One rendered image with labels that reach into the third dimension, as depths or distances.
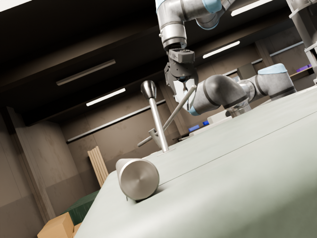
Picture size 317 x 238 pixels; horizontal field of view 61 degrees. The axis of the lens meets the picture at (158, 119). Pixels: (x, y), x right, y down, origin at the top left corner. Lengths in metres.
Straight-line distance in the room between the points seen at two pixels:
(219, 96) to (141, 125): 8.32
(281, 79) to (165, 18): 0.71
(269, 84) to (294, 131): 1.20
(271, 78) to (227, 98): 0.41
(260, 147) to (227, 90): 0.84
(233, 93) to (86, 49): 3.26
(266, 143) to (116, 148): 9.15
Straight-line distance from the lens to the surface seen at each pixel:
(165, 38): 0.83
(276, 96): 1.37
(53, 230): 4.50
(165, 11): 0.85
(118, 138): 9.29
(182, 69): 0.79
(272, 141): 0.17
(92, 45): 4.07
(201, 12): 0.85
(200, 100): 1.05
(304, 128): 0.17
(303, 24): 1.23
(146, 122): 9.28
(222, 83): 1.00
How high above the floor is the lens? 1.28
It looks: 4 degrees up
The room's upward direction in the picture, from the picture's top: 23 degrees counter-clockwise
